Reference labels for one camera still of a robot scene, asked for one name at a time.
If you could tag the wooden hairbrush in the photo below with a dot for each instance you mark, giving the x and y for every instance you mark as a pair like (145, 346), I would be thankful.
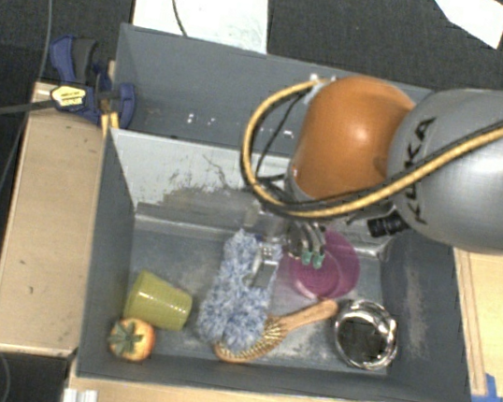
(281, 328)

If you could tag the orange toy tomato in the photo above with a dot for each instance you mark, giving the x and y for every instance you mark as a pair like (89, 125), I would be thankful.
(132, 341)

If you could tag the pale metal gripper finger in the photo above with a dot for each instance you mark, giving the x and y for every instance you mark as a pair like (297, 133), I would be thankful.
(265, 271)

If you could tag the black cylinder on white bracket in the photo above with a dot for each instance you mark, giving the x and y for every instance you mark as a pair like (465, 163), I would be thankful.
(387, 226)

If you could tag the yellow-green plastic cup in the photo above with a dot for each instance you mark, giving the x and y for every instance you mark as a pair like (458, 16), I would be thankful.
(157, 300)

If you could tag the blue and white fluffy duster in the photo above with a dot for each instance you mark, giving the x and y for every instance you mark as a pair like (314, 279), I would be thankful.
(230, 308)

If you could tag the grey metal bin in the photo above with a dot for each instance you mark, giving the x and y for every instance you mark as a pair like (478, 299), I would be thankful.
(189, 86)

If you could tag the purple plastic bowl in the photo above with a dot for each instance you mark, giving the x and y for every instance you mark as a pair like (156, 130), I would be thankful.
(340, 271)

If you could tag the clear glass ashtray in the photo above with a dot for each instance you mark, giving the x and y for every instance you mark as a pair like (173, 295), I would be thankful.
(371, 309)

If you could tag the pale wood flat board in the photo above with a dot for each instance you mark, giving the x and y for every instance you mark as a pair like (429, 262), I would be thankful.
(50, 230)

